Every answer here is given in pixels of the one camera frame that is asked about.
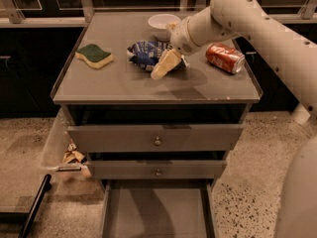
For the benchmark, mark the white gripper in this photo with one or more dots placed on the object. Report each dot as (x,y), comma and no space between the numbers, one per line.
(179,38)

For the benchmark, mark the blue chip bag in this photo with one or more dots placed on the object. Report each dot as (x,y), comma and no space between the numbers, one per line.
(145,54)

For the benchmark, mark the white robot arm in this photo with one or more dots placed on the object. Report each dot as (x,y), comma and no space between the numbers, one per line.
(295,58)

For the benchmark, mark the grey drawer cabinet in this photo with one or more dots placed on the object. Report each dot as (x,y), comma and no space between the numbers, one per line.
(123,94)

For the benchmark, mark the grey top drawer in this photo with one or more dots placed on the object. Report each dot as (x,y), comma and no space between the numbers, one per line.
(155,138)

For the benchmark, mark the grey drawer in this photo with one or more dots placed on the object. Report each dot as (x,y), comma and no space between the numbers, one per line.
(158,208)
(191,169)
(155,138)

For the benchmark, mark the grey middle drawer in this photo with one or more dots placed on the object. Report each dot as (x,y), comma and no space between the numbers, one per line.
(191,169)

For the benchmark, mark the crumpled brown snack bag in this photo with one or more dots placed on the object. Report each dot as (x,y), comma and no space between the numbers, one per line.
(72,155)

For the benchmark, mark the grey bottom drawer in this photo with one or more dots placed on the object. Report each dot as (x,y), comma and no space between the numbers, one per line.
(158,208)

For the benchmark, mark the white ceramic bowl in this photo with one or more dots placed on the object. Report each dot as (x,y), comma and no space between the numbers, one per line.
(158,25)

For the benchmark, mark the red soda can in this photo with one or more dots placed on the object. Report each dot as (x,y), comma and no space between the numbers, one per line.
(225,57)

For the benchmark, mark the green yellow sponge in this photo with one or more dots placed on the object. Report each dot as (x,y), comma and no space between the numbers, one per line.
(94,56)

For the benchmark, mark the metal window railing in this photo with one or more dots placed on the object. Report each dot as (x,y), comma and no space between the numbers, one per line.
(49,10)

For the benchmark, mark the clear plastic bin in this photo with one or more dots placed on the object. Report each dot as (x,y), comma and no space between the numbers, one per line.
(54,150)

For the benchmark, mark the black bar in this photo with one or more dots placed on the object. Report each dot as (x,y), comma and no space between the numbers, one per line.
(44,188)

